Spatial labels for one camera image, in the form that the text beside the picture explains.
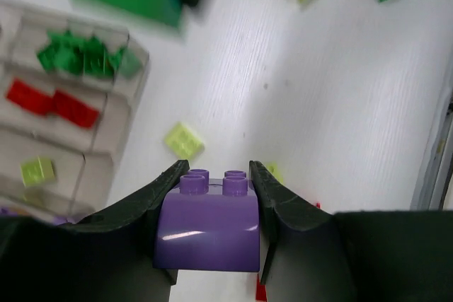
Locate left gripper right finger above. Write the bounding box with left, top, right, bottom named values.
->
left=249, top=161, right=452, bottom=301

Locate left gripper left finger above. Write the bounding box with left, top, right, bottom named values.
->
left=1, top=160, right=189, bottom=301

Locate red tall lego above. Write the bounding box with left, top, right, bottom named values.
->
left=255, top=275, right=268, bottom=302

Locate purple curved lego block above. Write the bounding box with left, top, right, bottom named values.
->
left=153, top=169, right=260, bottom=272

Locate purple round lego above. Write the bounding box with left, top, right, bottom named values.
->
left=0, top=207, right=21, bottom=216

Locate red lego piece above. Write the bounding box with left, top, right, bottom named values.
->
left=6, top=79, right=54, bottom=116

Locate red round lego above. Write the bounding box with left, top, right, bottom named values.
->
left=53, top=90, right=100, bottom=129

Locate aluminium rail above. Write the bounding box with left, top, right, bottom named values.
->
left=410, top=78, right=452, bottom=210

